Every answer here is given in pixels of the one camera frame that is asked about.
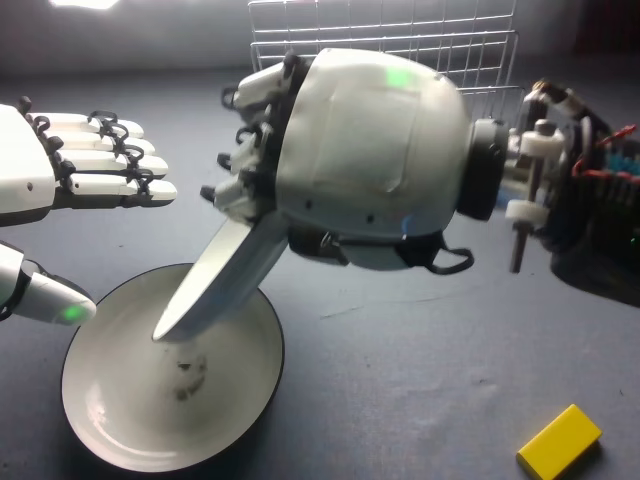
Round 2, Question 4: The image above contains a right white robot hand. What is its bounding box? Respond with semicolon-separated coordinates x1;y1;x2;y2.
199;47;505;276

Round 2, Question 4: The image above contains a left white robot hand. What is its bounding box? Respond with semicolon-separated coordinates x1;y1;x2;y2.
0;97;179;326

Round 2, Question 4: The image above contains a yellow rectangular block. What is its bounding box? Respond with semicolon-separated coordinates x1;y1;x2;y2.
516;403;604;480

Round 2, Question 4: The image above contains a silver wire rack shelf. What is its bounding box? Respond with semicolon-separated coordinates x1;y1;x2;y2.
247;0;526;131

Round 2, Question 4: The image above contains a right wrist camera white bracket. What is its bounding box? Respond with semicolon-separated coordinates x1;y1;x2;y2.
504;117;569;275

